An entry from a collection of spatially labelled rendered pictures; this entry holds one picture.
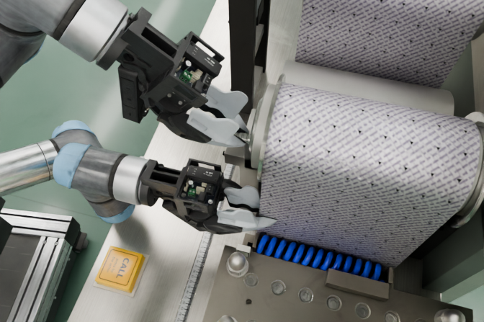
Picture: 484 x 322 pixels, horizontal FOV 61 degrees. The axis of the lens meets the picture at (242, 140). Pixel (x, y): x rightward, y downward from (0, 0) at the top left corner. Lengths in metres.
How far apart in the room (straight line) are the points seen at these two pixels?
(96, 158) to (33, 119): 1.70
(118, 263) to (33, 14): 0.52
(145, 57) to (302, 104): 0.19
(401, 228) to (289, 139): 0.21
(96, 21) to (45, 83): 2.06
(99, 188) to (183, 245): 0.25
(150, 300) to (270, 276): 0.25
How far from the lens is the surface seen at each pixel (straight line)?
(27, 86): 2.53
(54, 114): 2.34
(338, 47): 0.67
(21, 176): 0.81
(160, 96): 0.48
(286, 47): 1.16
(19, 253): 1.77
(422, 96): 0.66
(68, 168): 0.69
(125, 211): 0.80
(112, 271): 0.84
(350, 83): 0.64
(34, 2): 0.46
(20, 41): 0.54
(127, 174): 0.65
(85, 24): 0.46
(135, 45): 0.46
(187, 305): 0.82
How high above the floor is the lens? 1.70
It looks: 57 degrees down
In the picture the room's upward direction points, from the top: straight up
